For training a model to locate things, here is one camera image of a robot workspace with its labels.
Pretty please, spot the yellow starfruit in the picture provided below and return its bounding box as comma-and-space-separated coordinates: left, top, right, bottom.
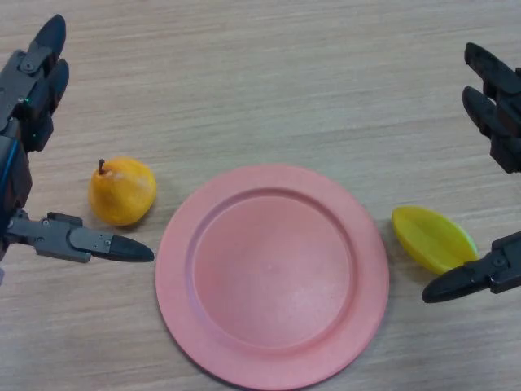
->
391, 205, 479, 275

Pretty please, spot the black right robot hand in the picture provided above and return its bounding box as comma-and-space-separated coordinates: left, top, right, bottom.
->
422, 42, 521, 305

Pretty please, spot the pink round plate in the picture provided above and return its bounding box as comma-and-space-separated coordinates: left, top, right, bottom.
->
155, 164, 391, 391

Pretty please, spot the yellow pear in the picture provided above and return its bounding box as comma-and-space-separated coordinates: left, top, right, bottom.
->
87, 156, 158, 227

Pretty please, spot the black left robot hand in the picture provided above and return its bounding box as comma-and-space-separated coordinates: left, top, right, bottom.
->
0, 14, 156, 265

